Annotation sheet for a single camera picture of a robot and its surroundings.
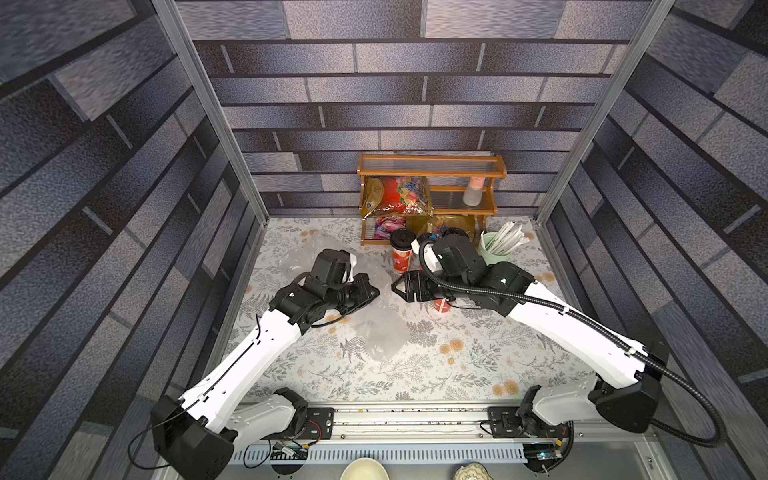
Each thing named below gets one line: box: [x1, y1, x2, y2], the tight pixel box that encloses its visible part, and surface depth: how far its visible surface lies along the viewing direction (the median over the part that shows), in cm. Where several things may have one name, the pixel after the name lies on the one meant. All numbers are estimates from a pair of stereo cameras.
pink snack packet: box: [375, 216, 406, 240], surface depth 116 cm
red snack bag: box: [364, 175, 434, 219], surface depth 100 cm
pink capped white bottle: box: [463, 176, 485, 207], surface depth 103 cm
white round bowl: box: [340, 457, 390, 480], surface depth 66 cm
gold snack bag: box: [362, 177, 384, 219], surface depth 101 cm
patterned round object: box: [453, 462, 494, 480], surface depth 68 cm
